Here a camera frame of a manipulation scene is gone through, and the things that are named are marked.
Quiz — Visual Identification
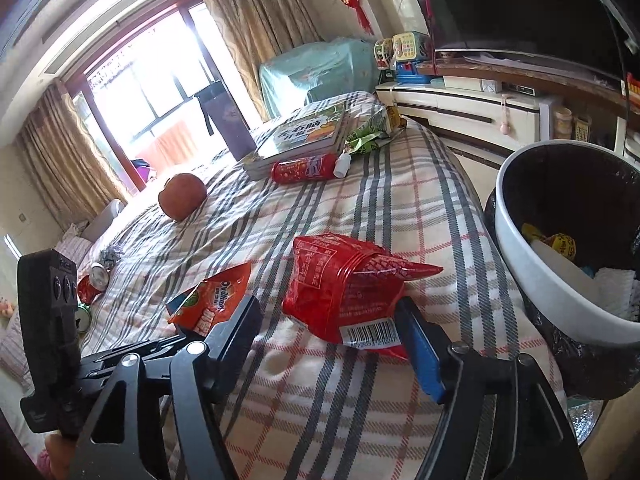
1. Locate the stack of round boxes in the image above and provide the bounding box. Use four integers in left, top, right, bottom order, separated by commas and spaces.
553, 107, 574, 137

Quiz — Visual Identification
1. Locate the black television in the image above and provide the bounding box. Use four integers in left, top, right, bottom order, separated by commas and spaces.
399, 0, 632, 87

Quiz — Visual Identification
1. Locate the toy cash register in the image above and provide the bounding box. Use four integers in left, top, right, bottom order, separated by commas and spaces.
374, 32, 434, 87

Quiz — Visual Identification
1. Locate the white trash bin black liner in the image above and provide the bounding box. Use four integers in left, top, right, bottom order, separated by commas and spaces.
482, 140, 640, 402

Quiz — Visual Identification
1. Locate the green snack bag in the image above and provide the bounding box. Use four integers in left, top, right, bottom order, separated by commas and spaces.
344, 105, 402, 157

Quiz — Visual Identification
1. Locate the light blue covered furniture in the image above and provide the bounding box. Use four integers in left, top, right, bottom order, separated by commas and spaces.
258, 37, 382, 122

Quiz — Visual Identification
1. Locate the red drink can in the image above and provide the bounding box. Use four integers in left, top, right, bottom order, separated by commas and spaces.
77, 262, 110, 306

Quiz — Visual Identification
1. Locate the crumpled silver foil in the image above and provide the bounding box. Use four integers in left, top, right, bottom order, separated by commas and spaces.
97, 245, 125, 267

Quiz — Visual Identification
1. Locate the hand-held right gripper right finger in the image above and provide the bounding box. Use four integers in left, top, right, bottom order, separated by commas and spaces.
395, 297, 588, 480

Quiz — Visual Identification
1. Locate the ceiling air vent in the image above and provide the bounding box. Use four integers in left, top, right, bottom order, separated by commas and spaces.
42, 0, 174, 77

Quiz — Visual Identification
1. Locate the red framed window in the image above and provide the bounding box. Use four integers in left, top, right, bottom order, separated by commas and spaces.
74, 4, 252, 192

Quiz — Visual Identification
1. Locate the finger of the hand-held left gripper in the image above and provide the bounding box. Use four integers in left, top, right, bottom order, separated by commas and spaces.
80, 335, 198, 376

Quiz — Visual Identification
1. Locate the purple thermos bottle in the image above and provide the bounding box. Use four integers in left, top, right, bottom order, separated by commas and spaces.
194, 82, 259, 162

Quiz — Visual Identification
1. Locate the red snack bag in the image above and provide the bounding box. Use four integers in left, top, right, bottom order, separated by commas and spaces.
282, 233, 445, 362

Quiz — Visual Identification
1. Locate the yellow wrapper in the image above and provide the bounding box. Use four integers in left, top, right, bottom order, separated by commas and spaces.
522, 222, 577, 261

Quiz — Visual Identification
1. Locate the orange snack bag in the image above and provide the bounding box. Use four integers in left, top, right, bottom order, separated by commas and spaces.
166, 261, 253, 339

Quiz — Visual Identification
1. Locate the white foam fruit net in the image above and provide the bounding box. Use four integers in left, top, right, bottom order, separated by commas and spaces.
594, 267, 637, 322

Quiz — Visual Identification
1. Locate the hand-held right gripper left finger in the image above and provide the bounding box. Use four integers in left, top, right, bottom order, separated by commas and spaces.
70, 296, 263, 480

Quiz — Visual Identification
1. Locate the brown round fruit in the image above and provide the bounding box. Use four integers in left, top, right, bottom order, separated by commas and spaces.
158, 173, 209, 222

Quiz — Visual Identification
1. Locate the red bottle with white cap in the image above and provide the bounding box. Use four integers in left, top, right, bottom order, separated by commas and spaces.
270, 153, 339, 185

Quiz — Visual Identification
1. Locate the white tv cabinet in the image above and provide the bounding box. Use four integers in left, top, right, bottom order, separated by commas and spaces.
375, 59, 640, 162

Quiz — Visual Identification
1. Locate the stack of green books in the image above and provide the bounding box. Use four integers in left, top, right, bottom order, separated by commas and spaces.
243, 102, 352, 181

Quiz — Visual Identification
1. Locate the striped pillow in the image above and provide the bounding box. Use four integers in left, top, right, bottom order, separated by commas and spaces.
54, 232, 94, 267

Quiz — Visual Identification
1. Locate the beige curtain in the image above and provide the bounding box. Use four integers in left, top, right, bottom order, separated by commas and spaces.
196, 0, 327, 122
12, 79, 129, 232

